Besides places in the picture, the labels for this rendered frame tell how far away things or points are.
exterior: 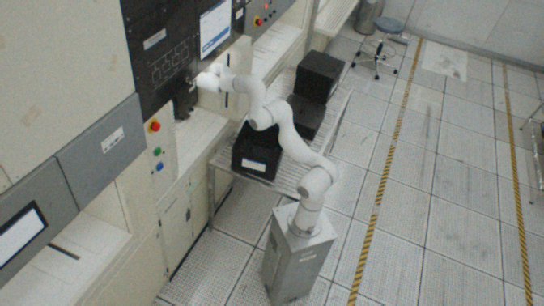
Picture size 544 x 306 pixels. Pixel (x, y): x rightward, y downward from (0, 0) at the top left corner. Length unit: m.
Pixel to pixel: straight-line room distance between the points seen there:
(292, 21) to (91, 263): 2.57
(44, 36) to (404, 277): 2.61
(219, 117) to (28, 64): 1.45
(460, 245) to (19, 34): 3.11
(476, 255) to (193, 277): 2.19
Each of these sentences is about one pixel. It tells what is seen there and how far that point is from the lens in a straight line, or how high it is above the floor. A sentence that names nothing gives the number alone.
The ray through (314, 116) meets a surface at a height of 0.86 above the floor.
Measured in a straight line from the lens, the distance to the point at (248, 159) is 2.08.
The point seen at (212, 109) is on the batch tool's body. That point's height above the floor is 0.89.
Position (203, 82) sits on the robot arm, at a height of 1.23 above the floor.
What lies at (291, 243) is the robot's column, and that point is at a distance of 1.93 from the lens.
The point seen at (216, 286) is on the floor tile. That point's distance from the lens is 2.63.
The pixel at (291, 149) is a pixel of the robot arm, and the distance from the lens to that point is 1.68.
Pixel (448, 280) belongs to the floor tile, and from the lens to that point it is 3.13.
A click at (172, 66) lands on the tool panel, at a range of 1.55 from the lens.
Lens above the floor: 2.40
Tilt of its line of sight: 45 degrees down
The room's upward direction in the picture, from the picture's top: 11 degrees clockwise
